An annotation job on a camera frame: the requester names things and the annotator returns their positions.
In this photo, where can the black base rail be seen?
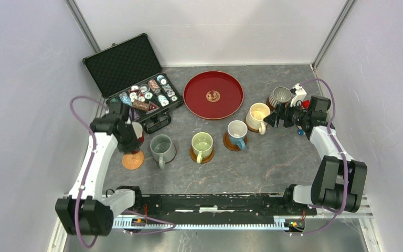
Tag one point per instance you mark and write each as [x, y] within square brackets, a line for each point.
[216, 209]

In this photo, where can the wooden coaster two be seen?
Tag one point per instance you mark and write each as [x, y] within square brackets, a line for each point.
[231, 145]

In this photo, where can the blue handled white mug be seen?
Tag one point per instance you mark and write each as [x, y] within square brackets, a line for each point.
[237, 131]

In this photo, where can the grey striped cup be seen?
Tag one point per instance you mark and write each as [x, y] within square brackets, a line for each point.
[281, 94]

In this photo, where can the wooden coaster three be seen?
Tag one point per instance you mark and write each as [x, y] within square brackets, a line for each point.
[167, 153]

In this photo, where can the green mug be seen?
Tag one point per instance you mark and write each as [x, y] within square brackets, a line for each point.
[202, 146]

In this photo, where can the cream ribbed mug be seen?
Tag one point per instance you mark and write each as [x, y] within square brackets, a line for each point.
[256, 115]

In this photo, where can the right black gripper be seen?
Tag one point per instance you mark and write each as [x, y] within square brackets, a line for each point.
[282, 112]

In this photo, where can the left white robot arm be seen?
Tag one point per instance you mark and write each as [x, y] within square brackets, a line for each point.
[85, 211]

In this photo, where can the wooden coaster one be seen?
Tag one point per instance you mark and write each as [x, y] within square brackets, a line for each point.
[250, 128]

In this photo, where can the red blue toy truck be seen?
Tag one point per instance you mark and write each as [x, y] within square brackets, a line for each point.
[304, 105]

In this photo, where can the woven cork coaster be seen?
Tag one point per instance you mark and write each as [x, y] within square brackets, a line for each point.
[133, 161]

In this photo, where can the red round tray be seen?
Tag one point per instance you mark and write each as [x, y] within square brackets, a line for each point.
[213, 95]

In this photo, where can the grey mug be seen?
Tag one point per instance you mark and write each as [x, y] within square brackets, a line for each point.
[155, 147]

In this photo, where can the black foam-lined case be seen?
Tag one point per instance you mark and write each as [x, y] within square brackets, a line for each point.
[131, 79]

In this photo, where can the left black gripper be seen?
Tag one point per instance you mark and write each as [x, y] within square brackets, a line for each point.
[134, 144]

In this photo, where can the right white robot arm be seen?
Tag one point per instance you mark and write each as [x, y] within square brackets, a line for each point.
[340, 180]

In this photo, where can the wooden coaster four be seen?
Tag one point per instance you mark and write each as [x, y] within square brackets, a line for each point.
[272, 104]

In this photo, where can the white bowl cup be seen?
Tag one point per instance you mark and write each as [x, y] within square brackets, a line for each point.
[139, 132]

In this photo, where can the wooden coaster five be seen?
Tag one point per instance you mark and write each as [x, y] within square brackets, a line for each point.
[204, 160]

